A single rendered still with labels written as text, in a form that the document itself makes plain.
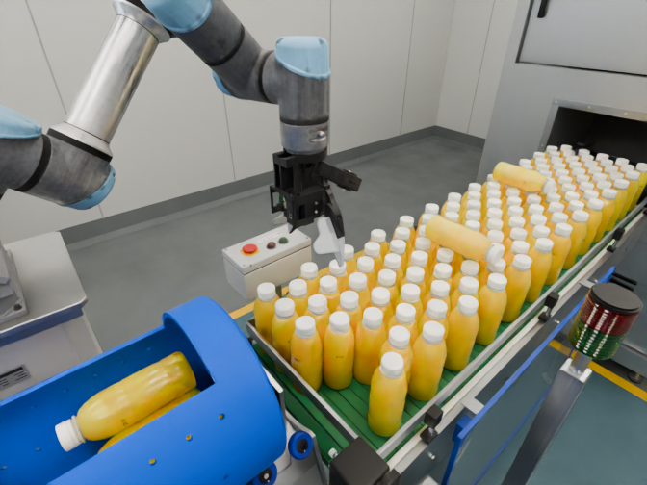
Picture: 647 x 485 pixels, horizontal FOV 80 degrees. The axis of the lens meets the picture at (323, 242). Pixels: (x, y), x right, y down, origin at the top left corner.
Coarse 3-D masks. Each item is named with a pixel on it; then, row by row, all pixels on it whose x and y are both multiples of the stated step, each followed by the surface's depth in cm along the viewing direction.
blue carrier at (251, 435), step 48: (144, 336) 64; (192, 336) 51; (240, 336) 52; (48, 384) 56; (96, 384) 62; (240, 384) 49; (0, 432) 55; (48, 432) 59; (144, 432) 43; (192, 432) 45; (240, 432) 48; (0, 480) 56; (48, 480) 59; (96, 480) 40; (144, 480) 42; (192, 480) 45; (240, 480) 51
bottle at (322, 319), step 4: (308, 308) 81; (308, 312) 81; (312, 312) 80; (324, 312) 80; (328, 312) 81; (312, 316) 80; (316, 316) 80; (320, 316) 80; (324, 316) 80; (328, 316) 81; (316, 320) 80; (320, 320) 80; (324, 320) 80; (328, 320) 81; (316, 324) 80; (320, 324) 80; (324, 324) 80; (328, 324) 81; (316, 328) 80; (320, 328) 80; (324, 328) 80; (320, 332) 80
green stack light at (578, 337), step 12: (576, 324) 58; (576, 336) 58; (588, 336) 56; (600, 336) 55; (612, 336) 55; (624, 336) 55; (576, 348) 59; (588, 348) 57; (600, 348) 56; (612, 348) 56
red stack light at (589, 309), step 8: (584, 304) 57; (592, 304) 55; (584, 312) 56; (592, 312) 55; (600, 312) 54; (608, 312) 53; (584, 320) 56; (592, 320) 55; (600, 320) 54; (608, 320) 53; (616, 320) 53; (624, 320) 53; (632, 320) 53; (592, 328) 55; (600, 328) 55; (608, 328) 54; (616, 328) 54; (624, 328) 54
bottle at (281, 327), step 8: (296, 312) 81; (272, 320) 80; (280, 320) 79; (288, 320) 79; (272, 328) 80; (280, 328) 79; (288, 328) 79; (272, 336) 81; (280, 336) 79; (288, 336) 79; (272, 344) 83; (280, 344) 81; (288, 344) 80; (280, 352) 82; (288, 352) 82; (288, 360) 83
